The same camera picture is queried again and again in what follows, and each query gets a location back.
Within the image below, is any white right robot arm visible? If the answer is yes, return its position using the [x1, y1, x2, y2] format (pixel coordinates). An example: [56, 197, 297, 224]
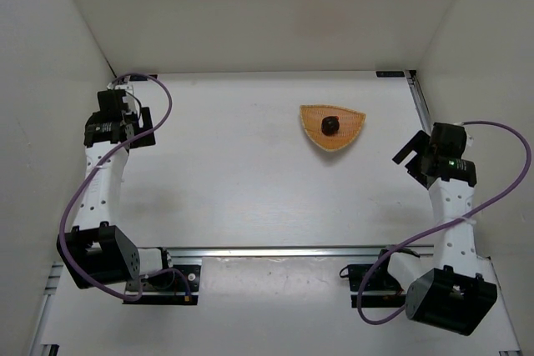
[387, 123, 497, 336]

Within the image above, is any dark fake fruit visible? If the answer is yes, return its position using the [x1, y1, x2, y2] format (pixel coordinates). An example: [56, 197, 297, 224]
[321, 116, 340, 136]

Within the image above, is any aluminium table edge rail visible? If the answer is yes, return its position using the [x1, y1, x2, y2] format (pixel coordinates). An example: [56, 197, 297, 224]
[405, 70, 432, 134]

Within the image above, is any orange woven fruit basket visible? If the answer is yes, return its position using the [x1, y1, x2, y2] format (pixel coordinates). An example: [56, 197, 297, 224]
[300, 104, 366, 152]

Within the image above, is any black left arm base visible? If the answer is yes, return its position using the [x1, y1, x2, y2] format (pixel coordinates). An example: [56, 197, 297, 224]
[124, 259, 202, 306]

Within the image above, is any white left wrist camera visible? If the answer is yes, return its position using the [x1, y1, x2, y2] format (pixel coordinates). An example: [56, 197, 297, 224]
[107, 83, 136, 100]

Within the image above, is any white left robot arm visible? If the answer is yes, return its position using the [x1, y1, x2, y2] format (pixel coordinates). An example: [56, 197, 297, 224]
[74, 90, 432, 248]

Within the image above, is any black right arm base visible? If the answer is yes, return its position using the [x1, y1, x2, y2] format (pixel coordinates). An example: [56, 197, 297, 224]
[339, 260, 406, 308]

